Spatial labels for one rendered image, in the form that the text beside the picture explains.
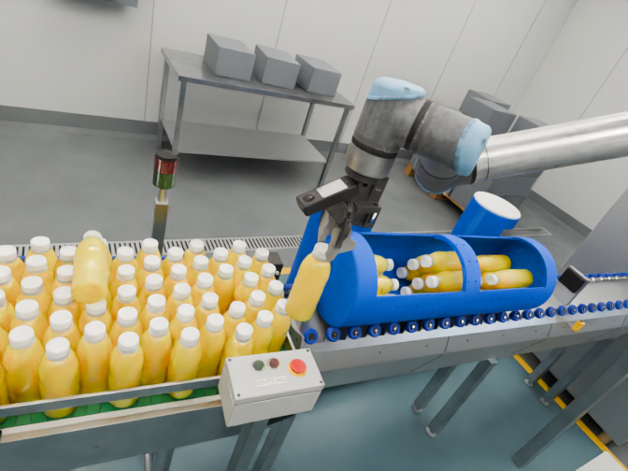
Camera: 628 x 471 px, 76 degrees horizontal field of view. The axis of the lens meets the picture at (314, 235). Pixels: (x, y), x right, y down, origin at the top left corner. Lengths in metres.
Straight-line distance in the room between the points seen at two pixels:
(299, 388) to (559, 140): 0.71
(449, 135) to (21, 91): 3.88
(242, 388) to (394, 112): 0.60
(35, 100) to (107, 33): 0.84
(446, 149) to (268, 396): 0.58
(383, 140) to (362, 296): 0.51
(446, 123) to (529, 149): 0.23
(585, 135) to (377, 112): 0.41
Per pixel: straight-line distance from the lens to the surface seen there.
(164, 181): 1.27
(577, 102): 6.70
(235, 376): 0.89
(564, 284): 2.16
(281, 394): 0.90
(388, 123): 0.72
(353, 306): 1.12
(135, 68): 4.19
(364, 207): 0.80
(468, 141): 0.71
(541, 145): 0.89
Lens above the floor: 1.81
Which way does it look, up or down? 32 degrees down
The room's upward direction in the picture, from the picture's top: 20 degrees clockwise
